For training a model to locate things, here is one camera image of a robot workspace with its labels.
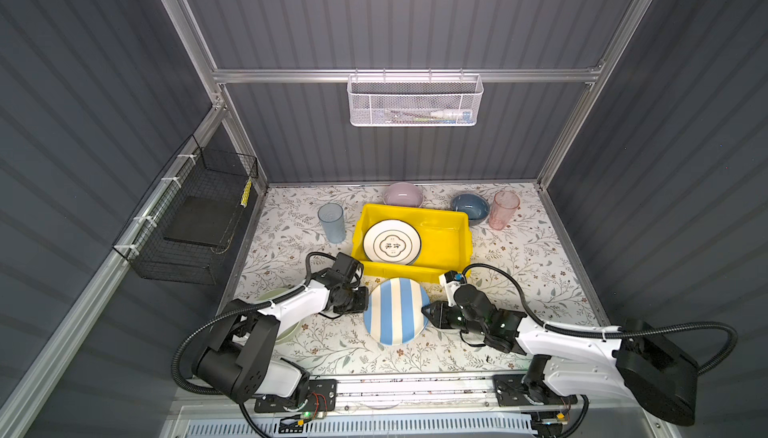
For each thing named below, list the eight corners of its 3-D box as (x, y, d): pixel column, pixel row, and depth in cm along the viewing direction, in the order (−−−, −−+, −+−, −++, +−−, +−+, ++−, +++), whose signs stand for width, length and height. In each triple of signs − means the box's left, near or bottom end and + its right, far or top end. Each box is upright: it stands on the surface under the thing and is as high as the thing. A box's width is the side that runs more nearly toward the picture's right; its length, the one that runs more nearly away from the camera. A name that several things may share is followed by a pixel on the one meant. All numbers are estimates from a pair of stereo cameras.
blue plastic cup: (323, 245, 105) (315, 220, 94) (326, 228, 109) (319, 203, 98) (345, 245, 105) (340, 220, 94) (347, 228, 109) (342, 203, 98)
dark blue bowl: (474, 229, 108) (477, 220, 104) (448, 210, 114) (450, 200, 110) (491, 215, 112) (495, 205, 108) (465, 197, 118) (467, 187, 114)
